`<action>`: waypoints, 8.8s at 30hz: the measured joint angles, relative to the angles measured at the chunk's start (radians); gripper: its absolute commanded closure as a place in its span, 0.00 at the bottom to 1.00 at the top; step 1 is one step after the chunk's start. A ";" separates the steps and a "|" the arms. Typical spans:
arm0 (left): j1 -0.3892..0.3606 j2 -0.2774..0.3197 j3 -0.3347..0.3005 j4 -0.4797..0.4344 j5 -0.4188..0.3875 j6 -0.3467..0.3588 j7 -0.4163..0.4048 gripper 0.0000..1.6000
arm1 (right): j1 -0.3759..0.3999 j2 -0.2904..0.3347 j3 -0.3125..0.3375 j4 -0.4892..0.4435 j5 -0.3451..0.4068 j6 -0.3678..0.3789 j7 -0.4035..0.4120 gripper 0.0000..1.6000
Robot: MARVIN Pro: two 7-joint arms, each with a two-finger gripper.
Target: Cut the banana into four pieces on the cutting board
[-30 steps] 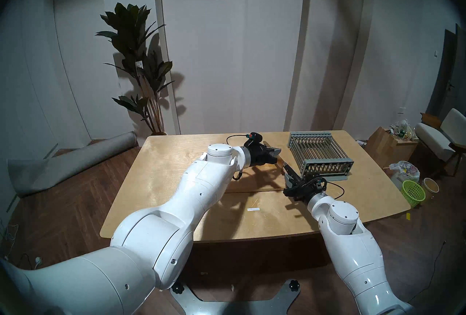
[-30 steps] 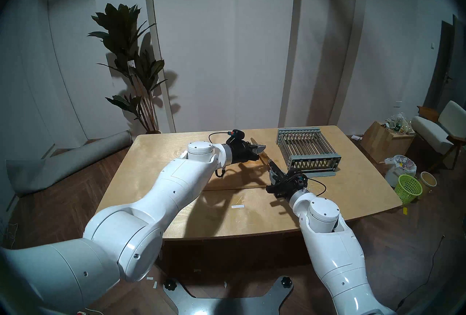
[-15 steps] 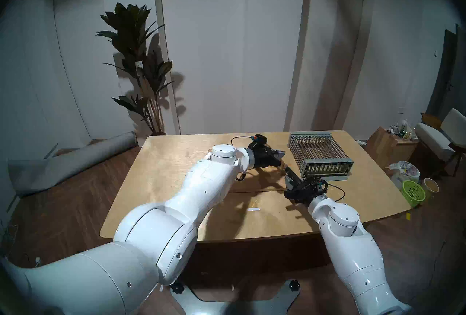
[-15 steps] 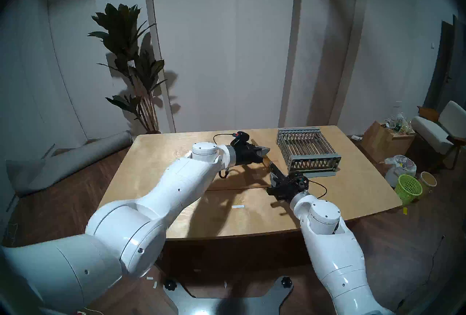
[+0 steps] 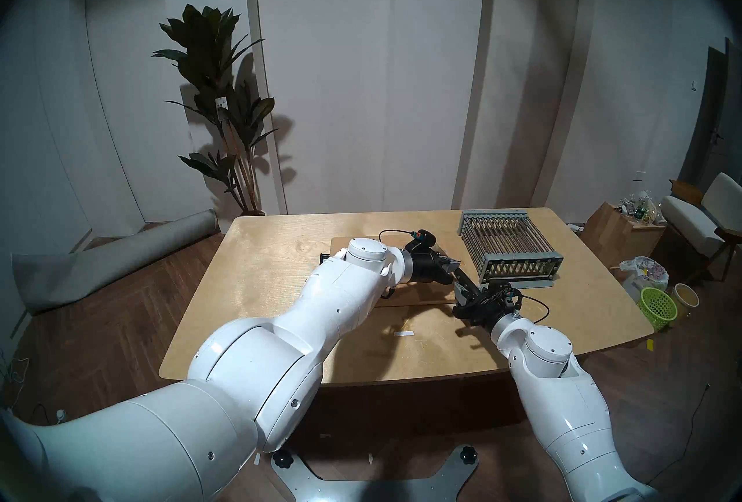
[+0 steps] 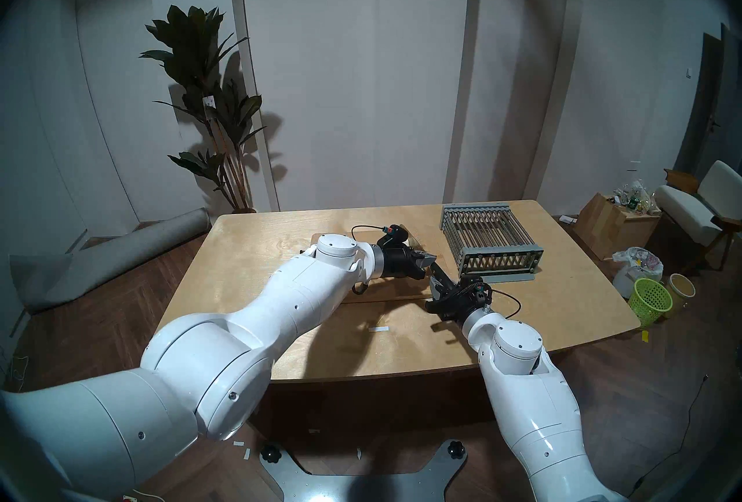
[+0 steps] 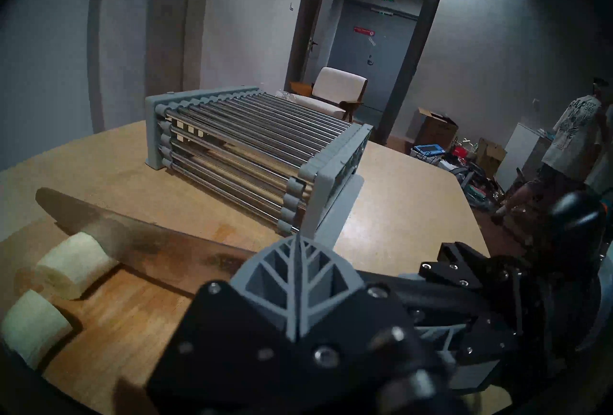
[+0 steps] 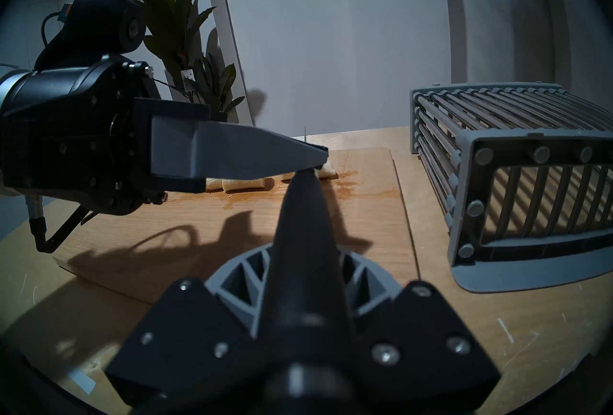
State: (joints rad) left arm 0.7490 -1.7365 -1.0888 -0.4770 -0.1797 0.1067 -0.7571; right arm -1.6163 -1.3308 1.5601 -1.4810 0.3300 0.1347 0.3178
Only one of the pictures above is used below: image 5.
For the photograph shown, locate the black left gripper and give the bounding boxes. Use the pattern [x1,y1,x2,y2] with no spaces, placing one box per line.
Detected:
[403,250,463,287]

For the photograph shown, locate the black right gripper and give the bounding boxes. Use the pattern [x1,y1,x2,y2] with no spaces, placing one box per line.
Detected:
[454,275,521,328]

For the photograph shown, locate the grey metal roller knife rack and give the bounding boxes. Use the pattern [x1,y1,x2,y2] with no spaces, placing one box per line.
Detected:
[458,209,564,288]

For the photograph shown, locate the light wooden box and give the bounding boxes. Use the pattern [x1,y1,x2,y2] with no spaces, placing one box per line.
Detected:
[580,202,667,270]

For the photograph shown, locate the white plastic bag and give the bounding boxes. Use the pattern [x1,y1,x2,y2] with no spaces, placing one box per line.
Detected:
[619,256,669,299]

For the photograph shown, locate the green mesh waste basket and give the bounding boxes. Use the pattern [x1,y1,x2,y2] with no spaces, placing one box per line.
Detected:
[638,286,678,332]

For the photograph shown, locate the clear bag of items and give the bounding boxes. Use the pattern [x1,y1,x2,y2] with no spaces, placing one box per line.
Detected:
[619,191,666,225]

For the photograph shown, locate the beige round bucket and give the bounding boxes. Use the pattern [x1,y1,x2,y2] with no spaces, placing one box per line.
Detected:
[672,283,700,319]

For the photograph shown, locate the white cushioned wooden armchair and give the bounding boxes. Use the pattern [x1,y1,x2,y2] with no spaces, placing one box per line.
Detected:
[661,172,742,281]

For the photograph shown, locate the dark grey door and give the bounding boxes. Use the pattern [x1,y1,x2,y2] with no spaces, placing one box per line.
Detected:
[678,37,742,194]

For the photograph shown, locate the tall green potted plant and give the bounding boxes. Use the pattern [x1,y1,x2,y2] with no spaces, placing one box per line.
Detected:
[152,4,279,216]

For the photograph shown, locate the rolled grey carpet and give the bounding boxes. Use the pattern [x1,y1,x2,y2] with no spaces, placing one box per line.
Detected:
[10,209,221,315]

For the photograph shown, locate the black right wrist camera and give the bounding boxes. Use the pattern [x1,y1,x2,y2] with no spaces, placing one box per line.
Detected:
[487,282,521,305]

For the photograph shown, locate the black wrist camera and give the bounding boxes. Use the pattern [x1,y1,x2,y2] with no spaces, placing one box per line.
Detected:
[487,282,521,305]
[404,228,435,253]

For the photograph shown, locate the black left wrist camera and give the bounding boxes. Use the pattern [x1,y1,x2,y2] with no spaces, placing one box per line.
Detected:
[404,228,435,253]

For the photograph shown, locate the wooden cutting board black handle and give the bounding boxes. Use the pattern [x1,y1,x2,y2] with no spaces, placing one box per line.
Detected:
[321,236,464,307]

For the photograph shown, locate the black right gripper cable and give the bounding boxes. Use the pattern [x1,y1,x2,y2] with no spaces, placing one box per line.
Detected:
[516,298,551,326]

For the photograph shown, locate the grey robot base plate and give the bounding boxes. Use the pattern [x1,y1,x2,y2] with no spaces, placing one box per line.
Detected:
[271,446,479,502]

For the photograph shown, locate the black floor cable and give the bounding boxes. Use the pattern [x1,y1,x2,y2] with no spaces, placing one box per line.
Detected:
[635,384,712,499]

